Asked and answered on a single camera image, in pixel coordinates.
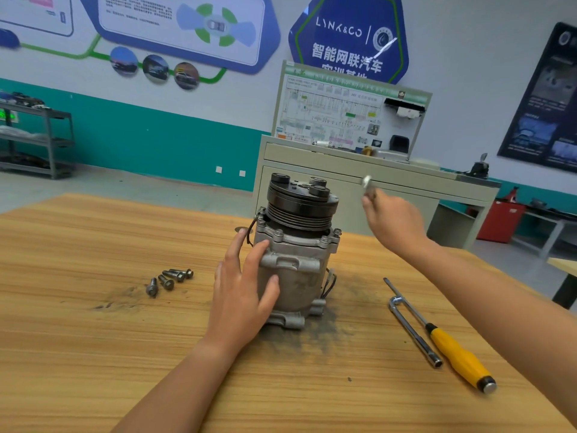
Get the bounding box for small black device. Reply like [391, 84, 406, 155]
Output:
[468, 153, 490, 177]

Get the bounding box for blue hexagon wall sign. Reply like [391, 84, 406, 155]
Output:
[288, 0, 411, 85]

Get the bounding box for white wiring display board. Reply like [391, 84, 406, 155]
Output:
[273, 60, 434, 161]

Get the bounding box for person's left hand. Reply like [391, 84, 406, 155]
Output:
[203, 229, 281, 357]

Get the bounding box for person's left forearm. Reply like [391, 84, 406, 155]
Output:
[112, 338, 240, 433]

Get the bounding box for round photo wall decal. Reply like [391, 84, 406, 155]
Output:
[109, 46, 140, 78]
[141, 54, 171, 85]
[173, 62, 201, 91]

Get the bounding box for beige workbench cabinet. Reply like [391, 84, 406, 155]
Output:
[251, 134, 501, 251]

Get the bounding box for person's right forearm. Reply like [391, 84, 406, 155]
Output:
[406, 239, 577, 425]

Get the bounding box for silver L-shaped socket wrench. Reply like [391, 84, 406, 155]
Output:
[388, 296, 445, 370]

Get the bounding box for red cabinet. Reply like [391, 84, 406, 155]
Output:
[476, 198, 527, 244]

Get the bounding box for blue rounded infographic panel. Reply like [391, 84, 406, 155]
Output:
[76, 0, 282, 76]

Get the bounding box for white infographic wall panel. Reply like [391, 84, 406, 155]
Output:
[0, 0, 75, 37]

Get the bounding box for yellow handled screwdriver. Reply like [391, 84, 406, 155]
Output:
[383, 277, 498, 395]

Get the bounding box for wooden side table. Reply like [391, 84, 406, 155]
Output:
[547, 257, 577, 310]

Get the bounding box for person's right hand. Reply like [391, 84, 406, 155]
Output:
[361, 188, 434, 265]

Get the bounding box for grey metal compressor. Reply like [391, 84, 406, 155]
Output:
[236, 173, 343, 331]

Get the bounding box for grey metal shelf cart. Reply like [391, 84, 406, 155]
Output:
[0, 99, 76, 180]

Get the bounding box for dark wall poster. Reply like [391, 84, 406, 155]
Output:
[498, 21, 577, 173]

